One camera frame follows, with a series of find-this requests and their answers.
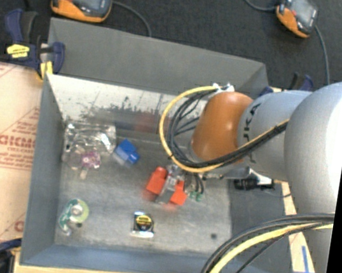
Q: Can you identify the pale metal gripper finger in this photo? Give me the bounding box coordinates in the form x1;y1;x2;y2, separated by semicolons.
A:
154;175;181;207

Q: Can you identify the orange block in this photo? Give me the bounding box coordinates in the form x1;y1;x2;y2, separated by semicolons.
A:
143;164;192;209

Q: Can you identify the yellow and black tape measure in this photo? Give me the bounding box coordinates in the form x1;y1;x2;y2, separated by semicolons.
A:
129;210;159;241

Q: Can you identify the grey metal bin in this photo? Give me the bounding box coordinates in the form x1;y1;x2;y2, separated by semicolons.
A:
11;17;329;273

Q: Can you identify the blue block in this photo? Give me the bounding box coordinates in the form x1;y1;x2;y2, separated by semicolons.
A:
111;137;143;170

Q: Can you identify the purple flower-shaped thing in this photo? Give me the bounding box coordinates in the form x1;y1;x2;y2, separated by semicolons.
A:
76;148;104;182

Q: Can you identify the green round dispenser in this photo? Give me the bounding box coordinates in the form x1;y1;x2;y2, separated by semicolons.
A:
56;196;92;239

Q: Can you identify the clear plastic packaging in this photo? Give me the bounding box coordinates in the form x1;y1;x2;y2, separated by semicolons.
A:
58;117;119;176

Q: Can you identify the black cylinder on white bracket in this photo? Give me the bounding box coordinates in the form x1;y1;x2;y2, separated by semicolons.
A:
232;166;277;196

